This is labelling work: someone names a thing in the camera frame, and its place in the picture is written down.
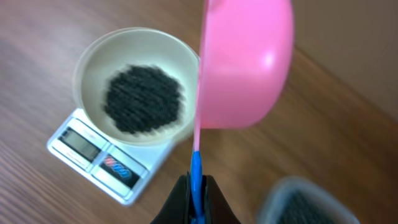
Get white digital kitchen scale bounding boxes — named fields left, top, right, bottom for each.
left=47, top=109, right=174, bottom=206

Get black beans pile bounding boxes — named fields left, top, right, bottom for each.
left=277, top=191, right=335, bottom=224

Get black beans in bowl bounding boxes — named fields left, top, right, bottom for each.
left=103, top=65, right=183, bottom=134

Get clear plastic container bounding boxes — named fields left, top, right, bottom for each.
left=256, top=176, right=360, bottom=224

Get white bowl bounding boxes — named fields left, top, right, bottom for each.
left=73, top=27, right=200, bottom=146

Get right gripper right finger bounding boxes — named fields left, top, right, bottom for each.
left=202, top=175, right=241, bottom=224

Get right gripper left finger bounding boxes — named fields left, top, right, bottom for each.
left=150, top=174, right=190, bottom=224

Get pink scoop blue handle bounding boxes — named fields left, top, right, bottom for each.
left=190, top=0, right=294, bottom=223

